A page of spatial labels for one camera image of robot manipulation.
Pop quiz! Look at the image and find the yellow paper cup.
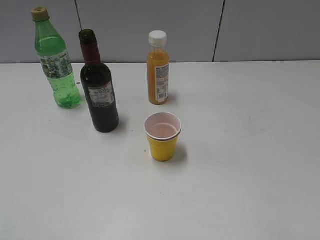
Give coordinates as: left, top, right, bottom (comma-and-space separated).
143, 112, 182, 162

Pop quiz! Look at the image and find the dark red wine bottle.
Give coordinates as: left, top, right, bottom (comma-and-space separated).
79, 29, 119, 133

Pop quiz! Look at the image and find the orange juice bottle white cap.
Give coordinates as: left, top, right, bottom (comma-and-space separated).
147, 30, 170, 105

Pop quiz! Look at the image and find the green plastic soda bottle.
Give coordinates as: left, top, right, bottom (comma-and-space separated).
31, 6, 82, 109

